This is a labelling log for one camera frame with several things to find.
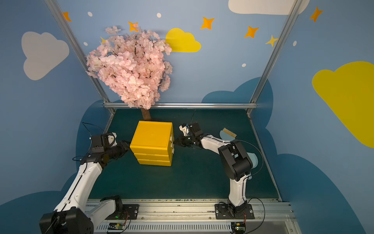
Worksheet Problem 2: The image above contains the pink blossom artificial tree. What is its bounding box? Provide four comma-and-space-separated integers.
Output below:
86, 26, 172, 121

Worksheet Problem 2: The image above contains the aluminium frame rail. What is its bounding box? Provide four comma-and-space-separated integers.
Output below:
103, 102, 257, 109

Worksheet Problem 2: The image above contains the light blue dustpan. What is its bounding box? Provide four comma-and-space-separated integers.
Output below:
219, 130, 259, 168

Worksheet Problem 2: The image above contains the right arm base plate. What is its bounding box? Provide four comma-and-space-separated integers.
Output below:
214, 202, 255, 219

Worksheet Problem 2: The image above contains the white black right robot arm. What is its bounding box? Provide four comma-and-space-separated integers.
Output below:
174, 122, 255, 216

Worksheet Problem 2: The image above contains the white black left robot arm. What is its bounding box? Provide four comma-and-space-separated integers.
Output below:
39, 133, 130, 234

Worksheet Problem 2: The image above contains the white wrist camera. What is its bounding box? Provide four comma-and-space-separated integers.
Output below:
107, 132, 117, 148
179, 124, 190, 137

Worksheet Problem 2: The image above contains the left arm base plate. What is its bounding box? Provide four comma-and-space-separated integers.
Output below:
106, 204, 139, 220

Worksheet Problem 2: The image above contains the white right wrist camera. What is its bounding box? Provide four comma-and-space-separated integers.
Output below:
179, 124, 190, 137

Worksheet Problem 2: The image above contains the yellow plastic drawer cabinet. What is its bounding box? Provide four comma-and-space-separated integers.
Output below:
130, 121, 174, 166

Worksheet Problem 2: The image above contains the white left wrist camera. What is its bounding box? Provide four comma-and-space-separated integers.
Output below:
107, 132, 117, 148

